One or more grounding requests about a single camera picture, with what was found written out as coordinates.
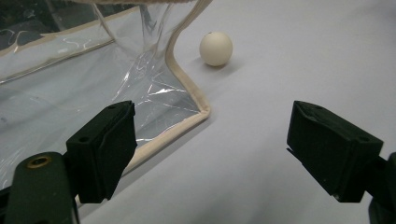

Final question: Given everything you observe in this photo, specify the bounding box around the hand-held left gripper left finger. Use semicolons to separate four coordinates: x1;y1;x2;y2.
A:
64;100;138;204

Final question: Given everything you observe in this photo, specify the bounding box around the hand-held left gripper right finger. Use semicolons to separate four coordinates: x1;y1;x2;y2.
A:
286;100;385;203

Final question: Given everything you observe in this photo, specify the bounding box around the clear plastic bag beige trim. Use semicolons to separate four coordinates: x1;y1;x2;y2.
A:
0;0;214;208

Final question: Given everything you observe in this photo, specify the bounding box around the white ping pong ball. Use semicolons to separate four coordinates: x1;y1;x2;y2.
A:
199;31;234;67

